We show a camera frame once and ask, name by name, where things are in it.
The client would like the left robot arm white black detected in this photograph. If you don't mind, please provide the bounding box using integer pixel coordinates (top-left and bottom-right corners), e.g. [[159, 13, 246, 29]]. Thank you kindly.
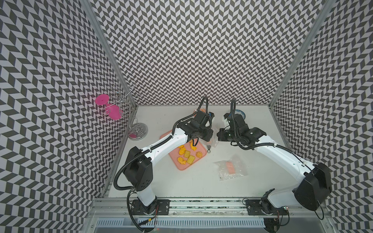
[[113, 96, 214, 214]]

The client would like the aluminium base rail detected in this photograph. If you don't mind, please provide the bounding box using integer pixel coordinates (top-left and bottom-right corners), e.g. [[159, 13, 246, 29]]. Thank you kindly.
[[81, 198, 338, 233]]

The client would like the yellow rectangular biscuit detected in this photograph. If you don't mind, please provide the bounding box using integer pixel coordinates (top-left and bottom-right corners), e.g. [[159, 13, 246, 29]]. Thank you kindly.
[[187, 155, 195, 165]]

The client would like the yellow fish cookie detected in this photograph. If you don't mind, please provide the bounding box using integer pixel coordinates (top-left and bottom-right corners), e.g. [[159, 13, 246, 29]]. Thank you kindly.
[[177, 157, 187, 165]]

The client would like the pink plastic tray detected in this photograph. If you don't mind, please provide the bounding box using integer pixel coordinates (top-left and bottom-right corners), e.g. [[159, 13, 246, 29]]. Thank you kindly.
[[166, 139, 207, 170]]

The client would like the blue patterned bowl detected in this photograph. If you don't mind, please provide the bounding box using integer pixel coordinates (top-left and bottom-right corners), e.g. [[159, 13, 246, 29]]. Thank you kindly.
[[235, 109, 246, 119]]

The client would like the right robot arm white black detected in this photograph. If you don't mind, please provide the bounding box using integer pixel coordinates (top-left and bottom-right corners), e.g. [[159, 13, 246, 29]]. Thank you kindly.
[[217, 98, 332, 215]]

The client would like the pink stemmed glass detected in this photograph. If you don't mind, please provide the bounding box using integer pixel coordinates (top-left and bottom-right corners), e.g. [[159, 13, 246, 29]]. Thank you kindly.
[[94, 94, 122, 120]]

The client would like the clear resealable bag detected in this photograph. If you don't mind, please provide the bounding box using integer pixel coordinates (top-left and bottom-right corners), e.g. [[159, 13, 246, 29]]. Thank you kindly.
[[206, 133, 219, 148]]

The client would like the clear bag with pink contents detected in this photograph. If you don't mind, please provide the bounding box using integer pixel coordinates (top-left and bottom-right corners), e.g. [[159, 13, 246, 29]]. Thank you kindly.
[[214, 155, 248, 181]]

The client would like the orange patterned bowl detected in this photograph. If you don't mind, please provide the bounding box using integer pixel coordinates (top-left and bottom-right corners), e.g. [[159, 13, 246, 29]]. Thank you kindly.
[[194, 108, 206, 113]]

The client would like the yellow square cracker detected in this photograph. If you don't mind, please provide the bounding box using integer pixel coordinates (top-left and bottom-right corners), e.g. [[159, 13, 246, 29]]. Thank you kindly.
[[184, 150, 190, 158]]

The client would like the round orange cookie bottom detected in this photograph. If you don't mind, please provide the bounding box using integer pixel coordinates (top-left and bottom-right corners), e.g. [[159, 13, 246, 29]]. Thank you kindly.
[[196, 151, 203, 158]]

